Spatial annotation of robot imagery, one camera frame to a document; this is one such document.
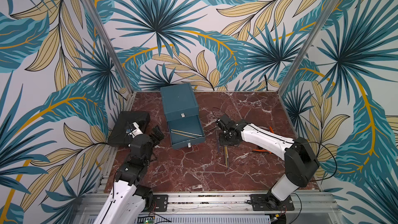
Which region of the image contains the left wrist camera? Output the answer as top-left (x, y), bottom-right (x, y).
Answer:
top-left (125, 122), bottom-right (143, 138)

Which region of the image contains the teal drawer cabinet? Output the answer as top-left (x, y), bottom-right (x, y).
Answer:
top-left (160, 83), bottom-right (199, 121)

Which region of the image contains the teal drawer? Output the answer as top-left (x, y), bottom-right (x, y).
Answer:
top-left (167, 115), bottom-right (205, 149)

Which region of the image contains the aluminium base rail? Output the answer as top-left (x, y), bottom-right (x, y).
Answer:
top-left (73, 190), bottom-right (344, 224)

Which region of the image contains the yellow pencil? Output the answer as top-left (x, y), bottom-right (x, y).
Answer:
top-left (171, 131), bottom-right (195, 139)

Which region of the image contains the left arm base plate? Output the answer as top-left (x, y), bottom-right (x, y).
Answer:
top-left (150, 195), bottom-right (169, 212)

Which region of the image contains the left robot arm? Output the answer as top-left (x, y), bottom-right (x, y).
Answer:
top-left (94, 123), bottom-right (164, 224)

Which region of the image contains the orange handled tool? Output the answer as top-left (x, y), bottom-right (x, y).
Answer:
top-left (252, 126), bottom-right (274, 154)

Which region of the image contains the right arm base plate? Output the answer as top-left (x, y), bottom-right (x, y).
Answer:
top-left (246, 194), bottom-right (295, 213)

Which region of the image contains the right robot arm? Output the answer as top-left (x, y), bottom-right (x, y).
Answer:
top-left (216, 115), bottom-right (320, 209)

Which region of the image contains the black plastic case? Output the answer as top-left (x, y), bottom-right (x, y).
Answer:
top-left (107, 111), bottom-right (150, 147)

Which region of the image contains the small circuit board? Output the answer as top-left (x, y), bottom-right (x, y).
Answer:
top-left (136, 216), bottom-right (155, 224)

